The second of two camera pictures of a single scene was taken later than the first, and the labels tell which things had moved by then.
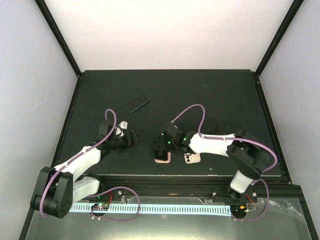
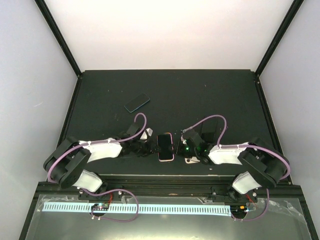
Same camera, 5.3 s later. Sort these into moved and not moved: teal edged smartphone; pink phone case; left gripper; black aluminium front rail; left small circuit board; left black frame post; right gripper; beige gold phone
Moved: left gripper; right gripper; pink phone case
Not moved: black aluminium front rail; beige gold phone; teal edged smartphone; left black frame post; left small circuit board
